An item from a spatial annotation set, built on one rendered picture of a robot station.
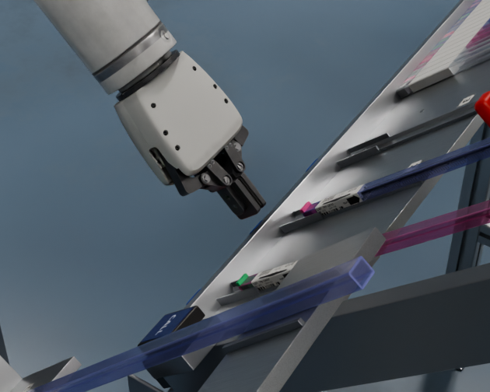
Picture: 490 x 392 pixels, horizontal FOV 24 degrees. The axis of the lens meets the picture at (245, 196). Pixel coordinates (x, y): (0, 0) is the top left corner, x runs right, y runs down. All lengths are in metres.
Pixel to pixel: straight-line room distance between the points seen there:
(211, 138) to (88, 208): 1.08
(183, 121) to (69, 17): 0.14
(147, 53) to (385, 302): 0.40
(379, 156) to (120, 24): 0.28
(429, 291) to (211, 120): 0.42
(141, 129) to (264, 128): 1.24
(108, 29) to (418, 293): 0.44
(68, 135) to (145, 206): 0.26
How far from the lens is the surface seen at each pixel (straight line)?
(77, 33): 1.07
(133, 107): 1.07
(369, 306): 0.78
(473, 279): 0.71
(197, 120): 1.09
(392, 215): 0.95
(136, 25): 1.07
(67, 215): 2.15
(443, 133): 1.06
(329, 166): 1.16
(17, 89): 2.45
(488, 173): 1.64
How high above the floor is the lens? 1.52
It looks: 45 degrees down
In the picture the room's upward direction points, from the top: straight up
